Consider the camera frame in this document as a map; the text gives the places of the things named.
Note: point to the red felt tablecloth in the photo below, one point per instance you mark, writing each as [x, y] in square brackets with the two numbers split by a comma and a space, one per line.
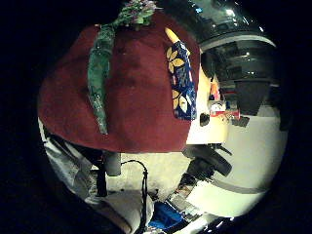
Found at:
[139, 107]

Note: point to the blue vase with yellow leaves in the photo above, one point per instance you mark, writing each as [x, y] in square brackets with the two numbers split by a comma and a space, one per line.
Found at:
[183, 84]

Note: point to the small black round object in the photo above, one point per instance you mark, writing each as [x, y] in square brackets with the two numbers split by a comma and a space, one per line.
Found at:
[204, 119]

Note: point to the grey table leg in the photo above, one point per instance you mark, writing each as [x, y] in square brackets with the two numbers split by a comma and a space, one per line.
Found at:
[112, 163]

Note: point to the red and white box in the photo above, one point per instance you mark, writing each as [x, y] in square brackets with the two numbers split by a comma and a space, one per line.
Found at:
[224, 112]

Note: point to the black office chair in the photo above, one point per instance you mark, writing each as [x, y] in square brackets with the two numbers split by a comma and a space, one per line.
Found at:
[209, 162]

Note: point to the purple flower bouquet green wrap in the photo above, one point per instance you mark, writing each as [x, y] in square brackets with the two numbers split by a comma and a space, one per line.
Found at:
[99, 70]

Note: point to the dark grey bin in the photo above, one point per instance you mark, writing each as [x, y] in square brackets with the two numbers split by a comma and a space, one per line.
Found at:
[252, 96]

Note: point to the blue box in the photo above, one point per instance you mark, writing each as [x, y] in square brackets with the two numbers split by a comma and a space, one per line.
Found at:
[165, 216]

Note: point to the the person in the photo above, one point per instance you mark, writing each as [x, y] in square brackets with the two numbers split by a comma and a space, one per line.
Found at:
[70, 169]

